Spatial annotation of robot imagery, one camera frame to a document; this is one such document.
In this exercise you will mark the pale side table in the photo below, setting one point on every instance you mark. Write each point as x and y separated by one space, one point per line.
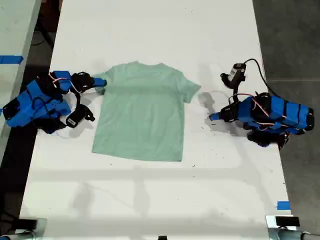
12 25

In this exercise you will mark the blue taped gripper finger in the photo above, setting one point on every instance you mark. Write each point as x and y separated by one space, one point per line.
100 82
216 116

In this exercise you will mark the pale green T-shirt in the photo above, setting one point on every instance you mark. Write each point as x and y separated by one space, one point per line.
140 112

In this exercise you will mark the silver metal stand bracket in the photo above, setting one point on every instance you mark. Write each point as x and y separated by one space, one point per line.
271 222
42 226

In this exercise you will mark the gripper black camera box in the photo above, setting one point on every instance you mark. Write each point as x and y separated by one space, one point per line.
78 117
237 72

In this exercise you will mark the small black box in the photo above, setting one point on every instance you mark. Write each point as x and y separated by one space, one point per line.
287 221
27 223

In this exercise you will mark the long blue tape strip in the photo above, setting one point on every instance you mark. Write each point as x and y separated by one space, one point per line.
11 59

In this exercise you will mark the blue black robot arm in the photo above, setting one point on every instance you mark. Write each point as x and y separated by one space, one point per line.
37 106
282 112

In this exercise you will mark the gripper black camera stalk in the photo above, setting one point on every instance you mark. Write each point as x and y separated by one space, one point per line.
78 100
236 88

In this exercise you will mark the short blue tape strip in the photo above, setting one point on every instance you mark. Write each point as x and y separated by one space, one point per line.
283 205

